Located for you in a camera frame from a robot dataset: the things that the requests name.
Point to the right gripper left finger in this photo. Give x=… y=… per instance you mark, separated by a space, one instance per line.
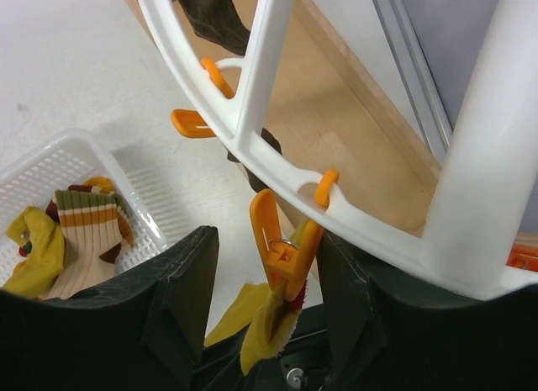
x=141 y=330

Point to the orange clip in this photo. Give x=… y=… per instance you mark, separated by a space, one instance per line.
x=286 y=263
x=523 y=257
x=209 y=91

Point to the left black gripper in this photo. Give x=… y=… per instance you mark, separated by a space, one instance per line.
x=304 y=364

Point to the wooden drying rack frame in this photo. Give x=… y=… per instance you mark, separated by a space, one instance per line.
x=328 y=112

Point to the white round sock hanger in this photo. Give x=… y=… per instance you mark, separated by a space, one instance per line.
x=487 y=167

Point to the white plastic basket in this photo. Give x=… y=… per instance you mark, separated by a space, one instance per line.
x=72 y=157

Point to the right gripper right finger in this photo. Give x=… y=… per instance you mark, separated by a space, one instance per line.
x=389 y=330

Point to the olive yellow sock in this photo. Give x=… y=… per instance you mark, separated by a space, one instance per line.
x=270 y=321
x=36 y=233

